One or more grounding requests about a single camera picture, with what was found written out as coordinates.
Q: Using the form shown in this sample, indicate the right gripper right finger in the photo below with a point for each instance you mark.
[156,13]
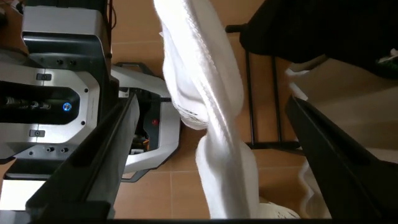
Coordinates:
[348,174]

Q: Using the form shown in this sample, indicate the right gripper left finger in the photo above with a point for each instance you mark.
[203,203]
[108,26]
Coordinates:
[77,180]

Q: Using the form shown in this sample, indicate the white garment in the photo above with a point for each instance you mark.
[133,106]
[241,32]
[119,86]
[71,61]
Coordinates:
[211,77]

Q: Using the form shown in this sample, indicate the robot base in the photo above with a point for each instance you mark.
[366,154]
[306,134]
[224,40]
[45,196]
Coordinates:
[56,140]

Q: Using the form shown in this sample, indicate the black clothes rack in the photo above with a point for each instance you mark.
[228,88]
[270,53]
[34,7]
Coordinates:
[248,93]

